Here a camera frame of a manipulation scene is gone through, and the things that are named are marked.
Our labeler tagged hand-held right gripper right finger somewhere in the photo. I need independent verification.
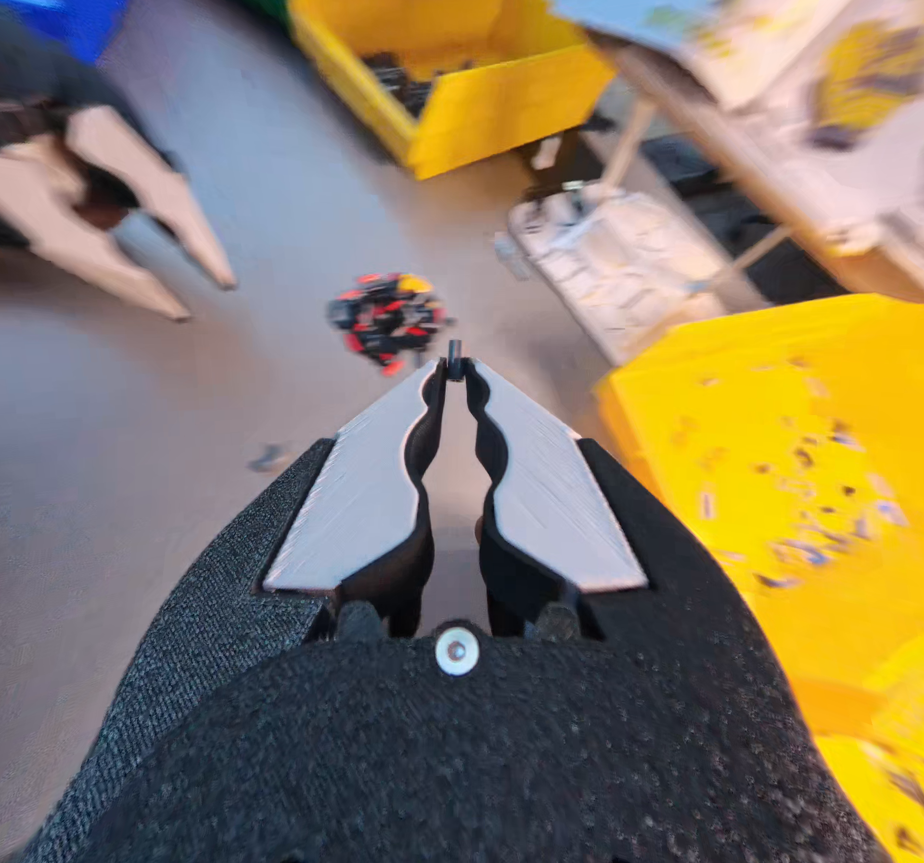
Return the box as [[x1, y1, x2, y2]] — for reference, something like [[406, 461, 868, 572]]
[[464, 358, 650, 639]]

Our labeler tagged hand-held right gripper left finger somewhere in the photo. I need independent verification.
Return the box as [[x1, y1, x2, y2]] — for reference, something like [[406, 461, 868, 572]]
[[263, 358, 449, 639]]

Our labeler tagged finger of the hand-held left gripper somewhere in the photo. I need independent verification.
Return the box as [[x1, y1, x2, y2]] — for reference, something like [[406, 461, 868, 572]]
[[67, 105, 238, 292], [0, 136, 192, 322]]

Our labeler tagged grey desk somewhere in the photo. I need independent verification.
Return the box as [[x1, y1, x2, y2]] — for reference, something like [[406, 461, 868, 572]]
[[0, 0, 770, 842]]

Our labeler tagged pile of black red pins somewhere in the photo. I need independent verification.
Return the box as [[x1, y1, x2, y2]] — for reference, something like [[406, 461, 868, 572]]
[[325, 271, 454, 378]]

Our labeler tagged yellow bin with divider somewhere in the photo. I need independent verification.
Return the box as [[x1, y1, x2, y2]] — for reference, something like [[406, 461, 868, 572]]
[[593, 293, 924, 863]]

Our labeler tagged heap of assorted small parts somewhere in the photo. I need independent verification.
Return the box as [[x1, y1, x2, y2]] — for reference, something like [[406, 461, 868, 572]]
[[667, 354, 914, 590]]

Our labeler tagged white sticker sheet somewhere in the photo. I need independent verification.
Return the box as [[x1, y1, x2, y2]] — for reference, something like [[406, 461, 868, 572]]
[[507, 187, 732, 368]]

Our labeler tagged heap of dark grey plates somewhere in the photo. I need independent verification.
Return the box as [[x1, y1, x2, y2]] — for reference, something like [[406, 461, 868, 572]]
[[359, 51, 481, 119]]

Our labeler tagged yellow plastic bin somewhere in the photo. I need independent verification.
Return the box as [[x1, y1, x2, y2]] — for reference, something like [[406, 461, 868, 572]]
[[287, 0, 618, 180]]

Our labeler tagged open instruction booklet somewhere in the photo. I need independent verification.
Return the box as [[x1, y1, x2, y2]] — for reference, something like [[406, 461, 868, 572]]
[[546, 0, 924, 157]]

